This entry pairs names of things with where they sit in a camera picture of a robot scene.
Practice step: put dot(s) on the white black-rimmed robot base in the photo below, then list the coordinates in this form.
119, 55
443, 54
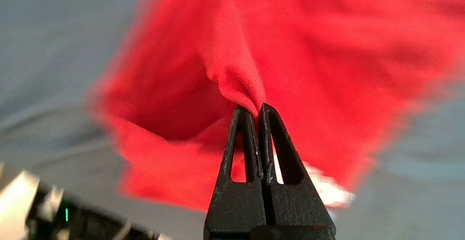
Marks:
43, 211

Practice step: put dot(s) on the red t-shirt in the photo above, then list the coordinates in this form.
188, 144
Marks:
308, 51

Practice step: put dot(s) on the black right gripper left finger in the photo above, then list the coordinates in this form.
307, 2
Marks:
236, 207

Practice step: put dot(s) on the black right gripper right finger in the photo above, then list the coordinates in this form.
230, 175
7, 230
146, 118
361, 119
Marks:
298, 207

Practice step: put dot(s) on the blue-grey bed sheet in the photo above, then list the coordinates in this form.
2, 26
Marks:
54, 69

